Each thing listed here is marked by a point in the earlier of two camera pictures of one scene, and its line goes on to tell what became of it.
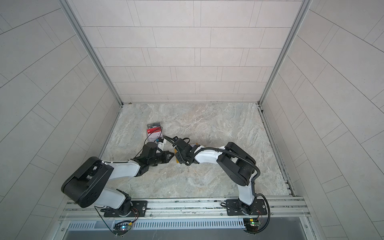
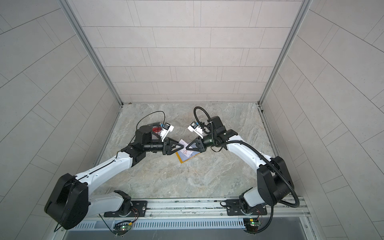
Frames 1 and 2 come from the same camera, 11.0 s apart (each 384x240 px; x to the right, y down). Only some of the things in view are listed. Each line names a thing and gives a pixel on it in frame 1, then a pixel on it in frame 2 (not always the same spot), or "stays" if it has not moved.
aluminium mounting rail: x=282 y=208 stays
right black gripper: x=178 y=158 to x=202 y=146
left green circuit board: x=120 y=230 stays
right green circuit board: x=251 y=225 stays
